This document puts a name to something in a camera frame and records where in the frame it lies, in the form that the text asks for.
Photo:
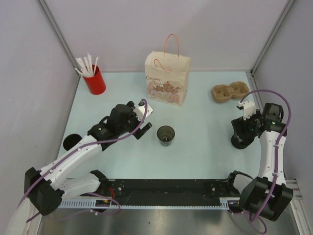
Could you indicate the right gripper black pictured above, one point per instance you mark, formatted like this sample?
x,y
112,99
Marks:
x,y
239,123

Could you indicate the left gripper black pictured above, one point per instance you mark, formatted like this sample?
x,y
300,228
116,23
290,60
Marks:
x,y
138,122

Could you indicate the black coffee cup single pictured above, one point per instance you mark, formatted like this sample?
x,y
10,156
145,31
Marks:
x,y
165,135

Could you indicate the white paper takeout bag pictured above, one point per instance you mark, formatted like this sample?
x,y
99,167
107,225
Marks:
x,y
167,76

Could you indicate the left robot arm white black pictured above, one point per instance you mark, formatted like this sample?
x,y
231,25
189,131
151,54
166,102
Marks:
x,y
49,186

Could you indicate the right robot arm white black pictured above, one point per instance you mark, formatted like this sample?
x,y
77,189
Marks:
x,y
240,181

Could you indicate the black coffee cup left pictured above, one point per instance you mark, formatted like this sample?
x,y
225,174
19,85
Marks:
x,y
70,141

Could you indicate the brown pulp cup carrier stack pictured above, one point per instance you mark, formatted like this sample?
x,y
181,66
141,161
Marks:
x,y
223,93

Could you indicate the red plastic cup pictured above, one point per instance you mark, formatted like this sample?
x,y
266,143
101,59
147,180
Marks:
x,y
95,84

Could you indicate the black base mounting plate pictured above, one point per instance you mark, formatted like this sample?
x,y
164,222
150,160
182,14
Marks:
x,y
170,192

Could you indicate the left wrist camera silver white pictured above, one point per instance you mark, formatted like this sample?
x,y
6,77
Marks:
x,y
143,110

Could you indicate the wrist camera silver white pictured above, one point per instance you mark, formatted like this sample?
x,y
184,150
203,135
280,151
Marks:
x,y
143,110
248,107

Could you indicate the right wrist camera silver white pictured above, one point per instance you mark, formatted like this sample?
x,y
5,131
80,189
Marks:
x,y
248,107

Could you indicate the white slotted cable duct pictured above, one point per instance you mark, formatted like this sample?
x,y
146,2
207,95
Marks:
x,y
97,203

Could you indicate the aluminium frame post right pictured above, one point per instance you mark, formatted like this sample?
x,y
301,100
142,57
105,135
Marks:
x,y
281,19

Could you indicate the aluminium frame post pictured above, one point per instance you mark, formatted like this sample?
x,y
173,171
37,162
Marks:
x,y
281,19
57,32

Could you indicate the aluminium frame post left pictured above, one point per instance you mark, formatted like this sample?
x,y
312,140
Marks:
x,y
57,32

